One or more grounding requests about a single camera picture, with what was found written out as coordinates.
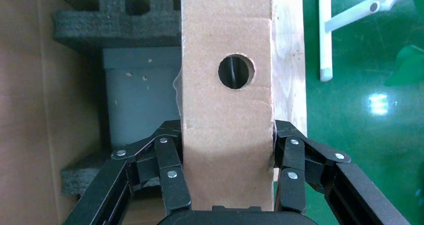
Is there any small cardboard box with hole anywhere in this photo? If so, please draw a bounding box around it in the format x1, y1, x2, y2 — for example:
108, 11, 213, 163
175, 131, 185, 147
180, 0, 276, 213

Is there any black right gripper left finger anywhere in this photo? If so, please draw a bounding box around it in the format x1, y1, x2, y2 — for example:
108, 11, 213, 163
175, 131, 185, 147
63, 119, 193, 225

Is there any white table brace bar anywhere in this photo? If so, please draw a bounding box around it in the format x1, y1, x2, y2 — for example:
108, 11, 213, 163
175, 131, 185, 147
324, 0, 408, 34

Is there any light plywood board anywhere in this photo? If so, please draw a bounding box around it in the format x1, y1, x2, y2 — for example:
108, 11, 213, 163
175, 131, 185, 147
270, 0, 308, 182

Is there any white table leg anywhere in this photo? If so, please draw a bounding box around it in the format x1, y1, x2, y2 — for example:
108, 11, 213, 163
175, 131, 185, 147
317, 0, 334, 83

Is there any grey rectangular device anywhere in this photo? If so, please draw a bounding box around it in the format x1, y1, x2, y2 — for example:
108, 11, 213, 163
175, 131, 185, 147
101, 46, 183, 151

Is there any large open brown carton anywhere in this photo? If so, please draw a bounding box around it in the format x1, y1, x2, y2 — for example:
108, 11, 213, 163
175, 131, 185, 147
0, 0, 182, 225

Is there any green cloth with creases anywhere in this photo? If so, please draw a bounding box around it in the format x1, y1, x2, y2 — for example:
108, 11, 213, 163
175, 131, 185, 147
384, 0, 424, 88

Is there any black foam insert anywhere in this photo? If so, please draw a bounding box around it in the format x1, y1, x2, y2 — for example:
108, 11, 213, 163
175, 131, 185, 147
52, 0, 182, 53

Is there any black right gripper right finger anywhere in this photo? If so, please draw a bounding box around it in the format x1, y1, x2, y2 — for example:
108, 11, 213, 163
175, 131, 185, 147
273, 120, 412, 225

